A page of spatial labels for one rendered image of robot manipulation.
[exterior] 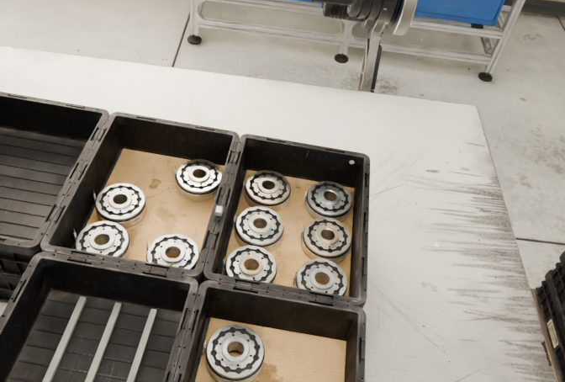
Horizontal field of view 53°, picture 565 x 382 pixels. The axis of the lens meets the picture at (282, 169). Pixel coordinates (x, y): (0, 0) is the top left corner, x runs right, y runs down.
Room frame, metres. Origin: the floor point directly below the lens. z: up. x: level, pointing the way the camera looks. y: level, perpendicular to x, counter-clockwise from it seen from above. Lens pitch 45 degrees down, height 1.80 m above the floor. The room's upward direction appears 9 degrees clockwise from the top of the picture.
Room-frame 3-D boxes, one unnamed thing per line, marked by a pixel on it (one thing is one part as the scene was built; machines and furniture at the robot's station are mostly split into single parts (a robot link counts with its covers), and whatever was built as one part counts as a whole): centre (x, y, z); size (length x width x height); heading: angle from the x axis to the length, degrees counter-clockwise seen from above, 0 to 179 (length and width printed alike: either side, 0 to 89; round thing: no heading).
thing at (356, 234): (0.76, -0.04, 0.87); 0.40 x 0.30 x 0.11; 179
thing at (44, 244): (0.76, 0.26, 0.92); 0.40 x 0.30 x 0.02; 179
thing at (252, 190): (0.87, 0.03, 0.86); 0.10 x 0.10 x 0.01
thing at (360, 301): (0.76, -0.04, 0.92); 0.40 x 0.30 x 0.02; 179
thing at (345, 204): (0.87, -0.12, 0.86); 0.10 x 0.10 x 0.01
